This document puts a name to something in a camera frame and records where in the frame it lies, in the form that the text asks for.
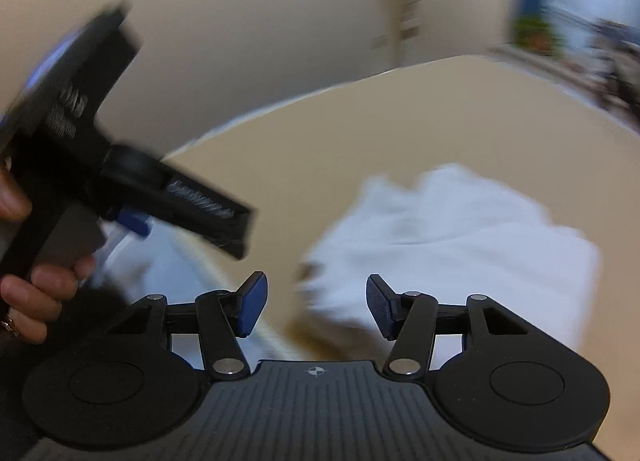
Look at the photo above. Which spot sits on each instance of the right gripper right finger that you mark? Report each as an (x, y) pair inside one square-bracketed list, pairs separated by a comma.
[(409, 321)]

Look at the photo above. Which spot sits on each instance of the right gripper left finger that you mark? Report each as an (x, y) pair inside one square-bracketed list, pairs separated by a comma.
[(223, 318)]

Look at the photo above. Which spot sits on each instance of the white long-sleeve shirt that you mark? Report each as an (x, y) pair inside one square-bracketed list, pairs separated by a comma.
[(452, 234)]

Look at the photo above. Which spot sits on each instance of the pile of dark clothes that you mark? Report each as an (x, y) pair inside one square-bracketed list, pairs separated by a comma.
[(617, 48)]

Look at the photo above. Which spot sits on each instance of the person left hand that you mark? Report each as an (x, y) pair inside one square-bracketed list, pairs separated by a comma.
[(35, 302)]

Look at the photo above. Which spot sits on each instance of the tan bed mattress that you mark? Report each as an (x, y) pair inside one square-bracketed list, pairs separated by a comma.
[(301, 165)]

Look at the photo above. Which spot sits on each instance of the potted green plant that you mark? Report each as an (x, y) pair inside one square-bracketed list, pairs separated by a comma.
[(536, 35)]

